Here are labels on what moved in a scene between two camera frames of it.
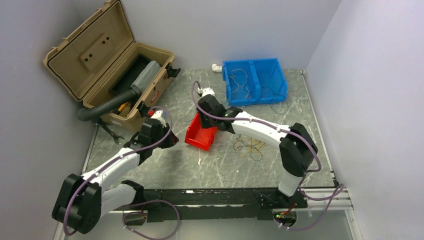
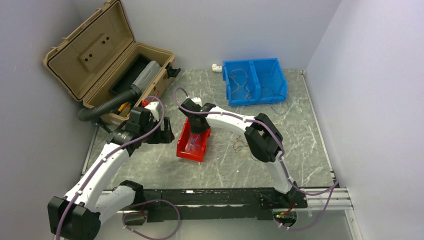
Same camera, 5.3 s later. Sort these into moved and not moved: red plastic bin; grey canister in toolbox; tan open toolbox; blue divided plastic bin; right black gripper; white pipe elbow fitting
Moved: red plastic bin; right black gripper
Not moved: tan open toolbox; white pipe elbow fitting; grey canister in toolbox; blue divided plastic bin
